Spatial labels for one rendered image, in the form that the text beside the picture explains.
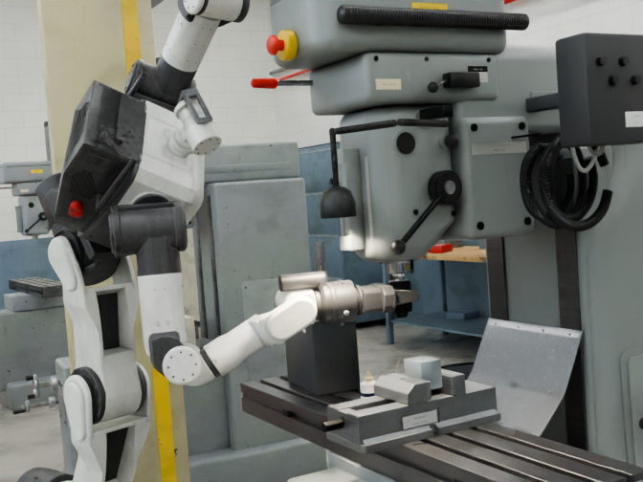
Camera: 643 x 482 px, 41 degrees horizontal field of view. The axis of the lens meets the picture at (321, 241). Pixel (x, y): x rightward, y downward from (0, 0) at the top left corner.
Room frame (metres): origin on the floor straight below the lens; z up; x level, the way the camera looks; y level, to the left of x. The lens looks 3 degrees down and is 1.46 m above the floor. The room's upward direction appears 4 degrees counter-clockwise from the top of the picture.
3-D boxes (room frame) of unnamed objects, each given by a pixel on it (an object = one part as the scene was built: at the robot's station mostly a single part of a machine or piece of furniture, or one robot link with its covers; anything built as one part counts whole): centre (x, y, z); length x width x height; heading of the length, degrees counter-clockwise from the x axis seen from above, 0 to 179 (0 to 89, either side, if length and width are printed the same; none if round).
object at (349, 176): (1.80, -0.06, 1.45); 0.04 x 0.04 x 0.21; 29
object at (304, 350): (2.26, 0.02, 1.06); 0.22 x 0.12 x 0.20; 22
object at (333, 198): (1.70, -0.04, 1.44); 0.07 x 0.07 x 0.06
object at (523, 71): (2.09, -0.60, 1.66); 0.80 x 0.23 x 0.20; 119
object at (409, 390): (1.77, -0.14, 1.05); 0.12 x 0.06 x 0.04; 29
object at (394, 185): (1.85, -0.17, 1.47); 0.21 x 0.19 x 0.32; 29
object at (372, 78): (1.87, -0.20, 1.68); 0.34 x 0.24 x 0.10; 119
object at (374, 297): (1.83, -0.07, 1.23); 0.13 x 0.12 x 0.10; 14
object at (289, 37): (1.74, 0.04, 1.76); 0.06 x 0.02 x 0.06; 29
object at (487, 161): (1.94, -0.33, 1.47); 0.24 x 0.19 x 0.26; 29
